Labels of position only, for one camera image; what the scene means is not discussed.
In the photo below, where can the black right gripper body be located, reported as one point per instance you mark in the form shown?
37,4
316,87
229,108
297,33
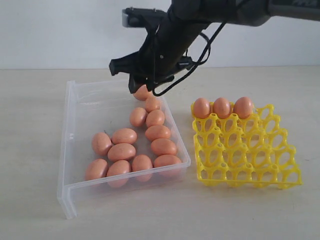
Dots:
161,54

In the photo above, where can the brown egg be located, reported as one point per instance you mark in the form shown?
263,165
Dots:
201,108
138,116
142,93
121,151
167,160
142,162
221,107
157,131
155,117
163,146
243,107
124,135
152,103
101,143
96,169
118,168

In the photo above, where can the clear plastic container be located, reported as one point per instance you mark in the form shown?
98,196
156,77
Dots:
105,106

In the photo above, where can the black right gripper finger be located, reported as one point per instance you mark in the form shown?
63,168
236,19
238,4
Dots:
129,64
136,81

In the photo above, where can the yellow plastic egg tray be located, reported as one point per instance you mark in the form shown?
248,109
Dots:
238,151

